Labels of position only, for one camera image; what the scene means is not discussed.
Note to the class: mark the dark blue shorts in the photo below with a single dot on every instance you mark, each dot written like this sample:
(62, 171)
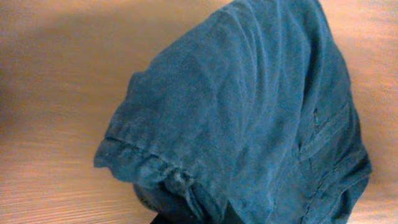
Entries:
(247, 118)

